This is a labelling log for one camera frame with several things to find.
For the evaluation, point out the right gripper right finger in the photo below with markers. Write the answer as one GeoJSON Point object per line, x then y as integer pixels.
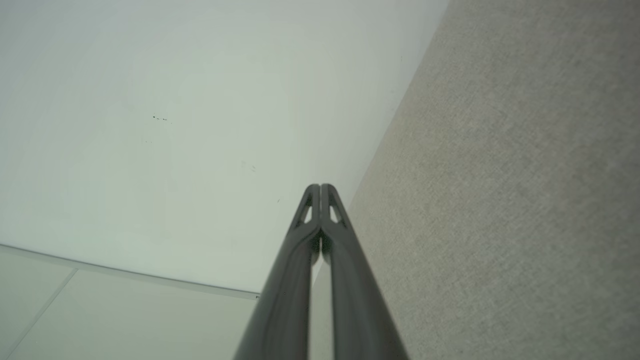
{"type": "Point", "coordinates": [357, 310]}

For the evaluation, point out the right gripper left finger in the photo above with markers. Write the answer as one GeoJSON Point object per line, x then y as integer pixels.
{"type": "Point", "coordinates": [285, 300]}

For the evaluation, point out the pale wall skirting strip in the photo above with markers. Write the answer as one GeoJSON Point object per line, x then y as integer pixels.
{"type": "Point", "coordinates": [125, 272]}

